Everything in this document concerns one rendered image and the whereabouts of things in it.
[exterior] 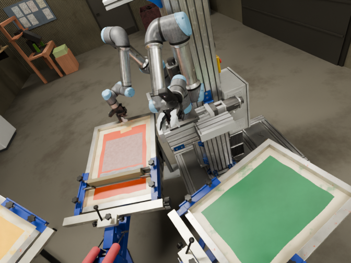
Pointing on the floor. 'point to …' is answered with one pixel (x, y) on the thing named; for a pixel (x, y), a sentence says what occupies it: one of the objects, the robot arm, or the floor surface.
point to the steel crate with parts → (149, 14)
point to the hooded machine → (6, 134)
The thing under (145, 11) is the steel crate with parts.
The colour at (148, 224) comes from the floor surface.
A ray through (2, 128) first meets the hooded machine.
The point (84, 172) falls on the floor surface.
